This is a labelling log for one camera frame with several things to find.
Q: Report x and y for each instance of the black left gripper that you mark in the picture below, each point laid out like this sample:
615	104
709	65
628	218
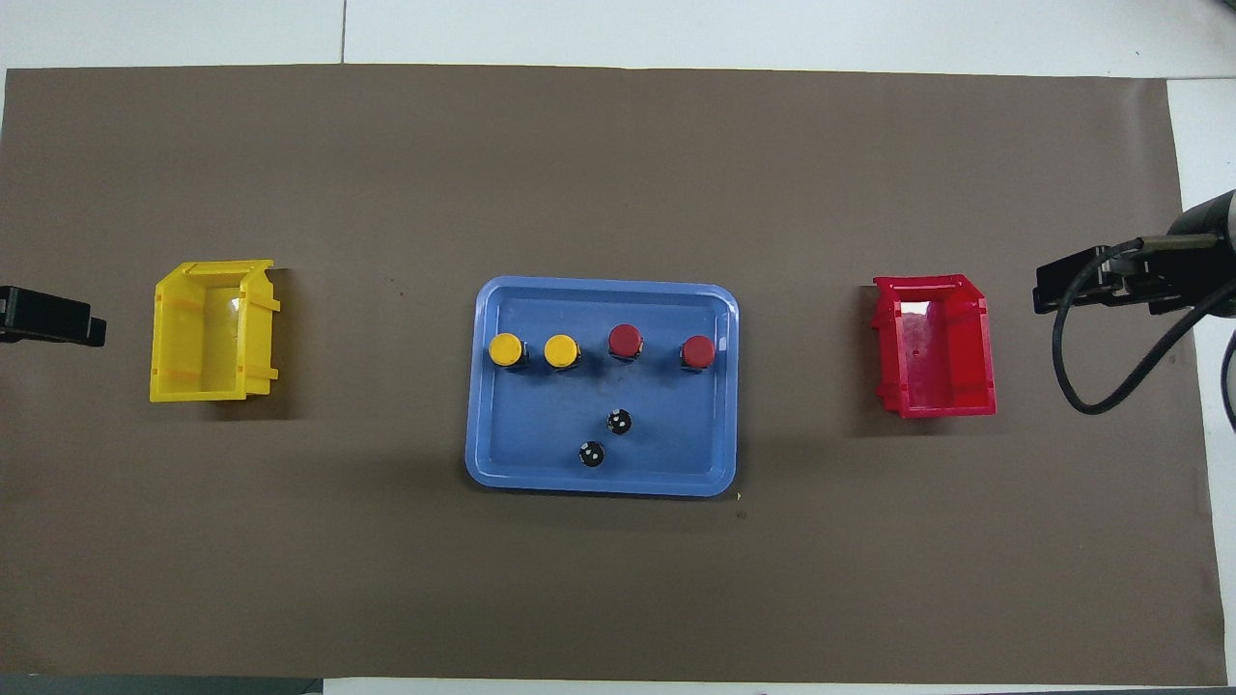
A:
9	311

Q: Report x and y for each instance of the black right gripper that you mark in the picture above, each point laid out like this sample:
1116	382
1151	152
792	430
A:
1154	285

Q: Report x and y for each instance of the red push button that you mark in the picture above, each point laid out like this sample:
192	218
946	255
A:
698	350
625	340

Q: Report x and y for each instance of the yellow push button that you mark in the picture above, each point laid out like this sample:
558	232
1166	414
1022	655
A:
561	350
506	349

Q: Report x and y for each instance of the yellow plastic storage bin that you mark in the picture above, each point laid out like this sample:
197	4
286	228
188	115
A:
208	376

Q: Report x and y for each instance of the red plastic storage bin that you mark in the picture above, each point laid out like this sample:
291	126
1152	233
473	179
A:
932	376

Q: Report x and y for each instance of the blue plastic tray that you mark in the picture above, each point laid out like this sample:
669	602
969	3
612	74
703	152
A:
676	434

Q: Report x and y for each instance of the brown paper table mat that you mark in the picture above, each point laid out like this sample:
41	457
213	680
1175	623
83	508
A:
618	174

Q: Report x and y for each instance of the small black cylindrical component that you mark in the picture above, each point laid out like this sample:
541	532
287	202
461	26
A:
619	422
592	455

